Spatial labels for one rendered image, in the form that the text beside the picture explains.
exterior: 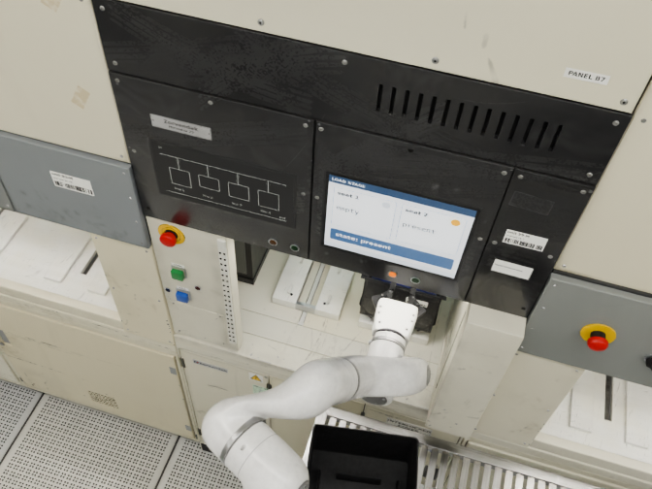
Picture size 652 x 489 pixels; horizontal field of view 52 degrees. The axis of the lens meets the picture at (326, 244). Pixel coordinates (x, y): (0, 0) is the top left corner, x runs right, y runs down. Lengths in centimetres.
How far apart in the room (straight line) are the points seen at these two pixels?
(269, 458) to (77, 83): 78
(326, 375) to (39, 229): 140
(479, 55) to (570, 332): 68
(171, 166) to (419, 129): 54
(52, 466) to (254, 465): 176
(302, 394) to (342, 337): 82
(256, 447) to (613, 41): 84
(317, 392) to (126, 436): 174
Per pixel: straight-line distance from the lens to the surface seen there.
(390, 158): 120
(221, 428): 122
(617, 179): 119
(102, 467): 284
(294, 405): 120
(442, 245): 134
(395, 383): 145
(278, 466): 119
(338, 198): 130
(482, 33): 102
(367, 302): 190
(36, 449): 294
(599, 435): 204
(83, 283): 220
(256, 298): 206
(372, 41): 107
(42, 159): 161
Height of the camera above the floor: 258
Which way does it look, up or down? 51 degrees down
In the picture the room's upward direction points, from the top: 5 degrees clockwise
